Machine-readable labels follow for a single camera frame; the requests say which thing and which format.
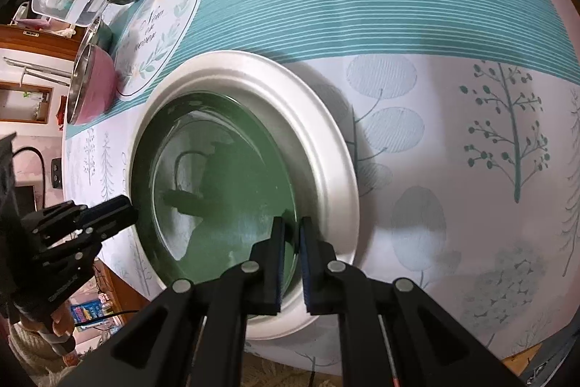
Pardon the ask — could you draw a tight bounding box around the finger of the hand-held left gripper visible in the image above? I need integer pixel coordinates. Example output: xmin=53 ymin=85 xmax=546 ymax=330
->
xmin=32 ymin=226 xmax=109 ymax=275
xmin=20 ymin=194 xmax=139 ymax=243

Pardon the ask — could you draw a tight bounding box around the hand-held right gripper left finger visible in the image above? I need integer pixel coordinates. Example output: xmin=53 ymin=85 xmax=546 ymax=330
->
xmin=55 ymin=217 xmax=300 ymax=387

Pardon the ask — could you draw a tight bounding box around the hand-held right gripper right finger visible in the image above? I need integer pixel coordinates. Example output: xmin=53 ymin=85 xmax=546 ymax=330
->
xmin=299 ymin=215 xmax=527 ymax=387

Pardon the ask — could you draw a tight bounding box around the green glass plate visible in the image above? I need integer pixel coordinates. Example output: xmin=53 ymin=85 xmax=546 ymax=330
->
xmin=130 ymin=94 xmax=301 ymax=287

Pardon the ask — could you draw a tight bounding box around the pink steel bowl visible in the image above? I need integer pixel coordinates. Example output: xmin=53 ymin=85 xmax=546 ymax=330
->
xmin=67 ymin=17 xmax=121 ymax=127

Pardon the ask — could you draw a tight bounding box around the white plate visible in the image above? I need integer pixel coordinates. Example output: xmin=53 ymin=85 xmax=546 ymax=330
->
xmin=127 ymin=50 xmax=361 ymax=341

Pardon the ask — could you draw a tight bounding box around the person's left forearm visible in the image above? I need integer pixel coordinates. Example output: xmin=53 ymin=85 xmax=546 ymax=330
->
xmin=5 ymin=314 xmax=79 ymax=375

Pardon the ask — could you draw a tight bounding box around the person's left hand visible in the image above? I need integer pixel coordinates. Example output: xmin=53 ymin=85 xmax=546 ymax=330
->
xmin=50 ymin=305 xmax=77 ymax=352

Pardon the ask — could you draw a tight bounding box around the colourful packet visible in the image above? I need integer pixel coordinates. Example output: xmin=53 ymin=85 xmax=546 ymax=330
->
xmin=70 ymin=299 xmax=115 ymax=330

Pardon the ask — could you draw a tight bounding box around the wooden cabinet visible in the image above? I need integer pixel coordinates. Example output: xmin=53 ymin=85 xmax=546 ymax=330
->
xmin=0 ymin=23 xmax=90 ymax=53

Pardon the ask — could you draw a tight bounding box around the printed tablecloth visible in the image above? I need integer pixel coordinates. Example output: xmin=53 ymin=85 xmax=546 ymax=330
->
xmin=61 ymin=0 xmax=580 ymax=377

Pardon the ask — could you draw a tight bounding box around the black cable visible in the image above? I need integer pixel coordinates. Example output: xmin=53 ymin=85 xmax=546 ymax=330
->
xmin=13 ymin=147 xmax=47 ymax=189

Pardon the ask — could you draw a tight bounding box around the wooden wall niche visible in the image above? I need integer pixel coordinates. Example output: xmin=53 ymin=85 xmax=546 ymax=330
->
xmin=0 ymin=81 xmax=53 ymax=125

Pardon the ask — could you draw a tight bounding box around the metal rail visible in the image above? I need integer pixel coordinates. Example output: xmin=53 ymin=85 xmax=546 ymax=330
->
xmin=4 ymin=57 xmax=74 ymax=87

